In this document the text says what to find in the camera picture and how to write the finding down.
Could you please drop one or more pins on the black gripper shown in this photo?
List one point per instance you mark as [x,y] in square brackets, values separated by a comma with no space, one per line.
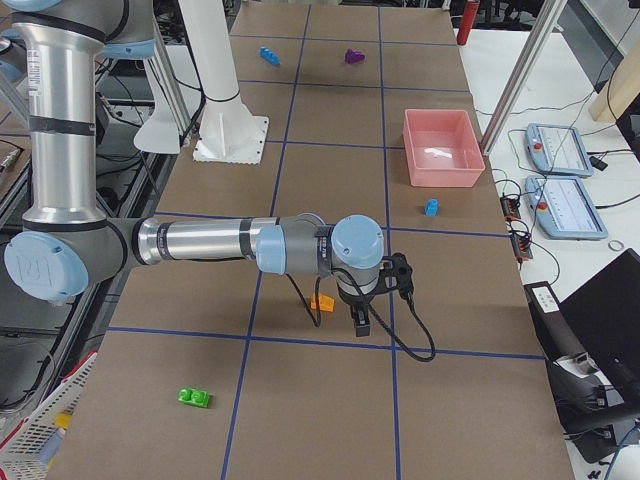
[356,303]

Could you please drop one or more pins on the orange toy block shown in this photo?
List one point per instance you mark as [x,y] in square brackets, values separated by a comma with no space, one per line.
[322,302]

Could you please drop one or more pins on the small blue toy block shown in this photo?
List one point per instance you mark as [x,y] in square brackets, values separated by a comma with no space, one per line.
[431,208]

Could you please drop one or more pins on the green toy block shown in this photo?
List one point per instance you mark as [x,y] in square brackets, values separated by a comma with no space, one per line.
[194,397]

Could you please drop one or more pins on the purple toy block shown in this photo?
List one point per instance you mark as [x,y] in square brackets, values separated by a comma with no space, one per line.
[353,56]

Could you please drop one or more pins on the long blue toy block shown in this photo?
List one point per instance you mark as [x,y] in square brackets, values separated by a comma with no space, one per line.
[269,56]

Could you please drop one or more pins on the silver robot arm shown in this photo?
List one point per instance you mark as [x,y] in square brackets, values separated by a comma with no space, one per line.
[68,243]

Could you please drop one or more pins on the pink plastic box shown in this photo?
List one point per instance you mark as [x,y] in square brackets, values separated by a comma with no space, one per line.
[441,148]

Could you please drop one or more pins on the black power strip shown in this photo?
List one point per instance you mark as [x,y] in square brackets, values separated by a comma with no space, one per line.
[518,231]

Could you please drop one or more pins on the lower blue teach pendant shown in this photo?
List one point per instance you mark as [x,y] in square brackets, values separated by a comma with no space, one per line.
[561,206]

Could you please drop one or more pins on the blue teach pendant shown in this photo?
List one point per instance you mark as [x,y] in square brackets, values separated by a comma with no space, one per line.
[561,206]
[557,150]

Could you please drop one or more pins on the black laptop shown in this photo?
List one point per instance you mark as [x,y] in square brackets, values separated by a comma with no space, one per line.
[604,315]

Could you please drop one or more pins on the upper blue teach pendant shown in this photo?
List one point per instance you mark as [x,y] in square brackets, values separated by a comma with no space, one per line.
[557,150]

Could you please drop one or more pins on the red cylinder bottle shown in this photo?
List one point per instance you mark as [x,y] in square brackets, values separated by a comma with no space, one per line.
[467,21]

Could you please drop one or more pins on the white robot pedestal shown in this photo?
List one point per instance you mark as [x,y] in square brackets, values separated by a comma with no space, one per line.
[228,132]

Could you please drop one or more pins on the aluminium frame post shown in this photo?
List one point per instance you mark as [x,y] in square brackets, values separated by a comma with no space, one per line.
[536,40]

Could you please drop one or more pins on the white wire basket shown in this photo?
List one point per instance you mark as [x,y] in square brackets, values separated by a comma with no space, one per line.
[28,451]

